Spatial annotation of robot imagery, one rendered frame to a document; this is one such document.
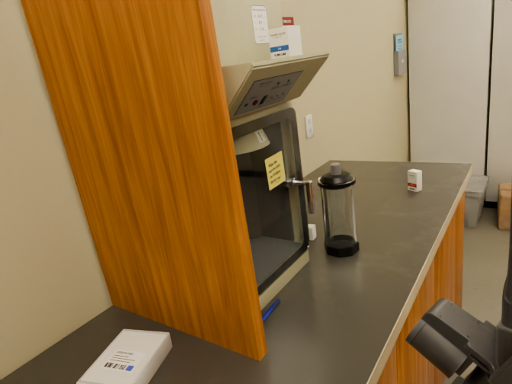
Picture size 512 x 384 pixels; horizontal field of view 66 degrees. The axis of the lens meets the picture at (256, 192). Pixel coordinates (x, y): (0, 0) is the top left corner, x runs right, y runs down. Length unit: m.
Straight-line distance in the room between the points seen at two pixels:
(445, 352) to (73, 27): 0.82
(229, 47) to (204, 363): 0.65
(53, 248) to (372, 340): 0.77
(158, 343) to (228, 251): 0.28
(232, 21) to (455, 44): 3.00
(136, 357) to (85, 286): 0.33
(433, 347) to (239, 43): 0.65
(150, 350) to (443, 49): 3.32
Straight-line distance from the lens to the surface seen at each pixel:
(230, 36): 0.85
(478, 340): 0.49
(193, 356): 0.91
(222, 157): 0.67
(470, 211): 3.55
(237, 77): 0.71
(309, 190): 1.00
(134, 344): 0.93
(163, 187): 0.80
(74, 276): 1.13
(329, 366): 0.84
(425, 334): 0.50
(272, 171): 0.93
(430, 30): 3.75
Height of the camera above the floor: 1.51
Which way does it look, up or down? 18 degrees down
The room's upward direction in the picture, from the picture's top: 9 degrees counter-clockwise
